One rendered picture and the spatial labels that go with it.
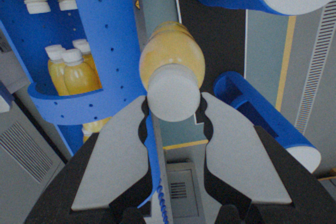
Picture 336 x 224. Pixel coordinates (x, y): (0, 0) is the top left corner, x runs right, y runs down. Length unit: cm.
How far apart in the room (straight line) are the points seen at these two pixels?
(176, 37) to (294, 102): 221
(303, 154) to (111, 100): 86
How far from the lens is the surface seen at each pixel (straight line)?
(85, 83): 40
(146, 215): 110
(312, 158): 103
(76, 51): 41
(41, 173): 237
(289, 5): 58
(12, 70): 66
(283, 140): 94
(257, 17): 172
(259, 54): 182
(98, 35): 34
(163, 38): 16
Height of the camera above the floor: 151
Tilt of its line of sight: 59 degrees down
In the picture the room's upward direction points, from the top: 177 degrees clockwise
